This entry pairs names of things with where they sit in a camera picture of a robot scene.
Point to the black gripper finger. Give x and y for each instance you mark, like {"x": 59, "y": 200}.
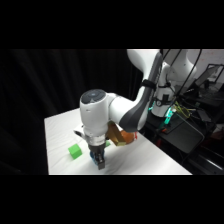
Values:
{"x": 101, "y": 162}
{"x": 94, "y": 160}

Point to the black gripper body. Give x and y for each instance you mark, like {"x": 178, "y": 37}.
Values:
{"x": 96, "y": 150}

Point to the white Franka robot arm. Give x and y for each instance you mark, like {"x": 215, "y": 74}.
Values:
{"x": 100, "y": 113}

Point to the green cube block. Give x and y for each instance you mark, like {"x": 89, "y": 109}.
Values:
{"x": 75, "y": 151}

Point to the green base light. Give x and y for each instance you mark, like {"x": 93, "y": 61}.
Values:
{"x": 168, "y": 116}

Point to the black curtain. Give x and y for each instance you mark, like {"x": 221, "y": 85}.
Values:
{"x": 36, "y": 86}

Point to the black robot stand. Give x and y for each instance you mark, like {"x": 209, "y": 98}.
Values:
{"x": 186, "y": 131}

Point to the dark laptop screen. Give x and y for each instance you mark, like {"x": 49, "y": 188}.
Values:
{"x": 209, "y": 75}

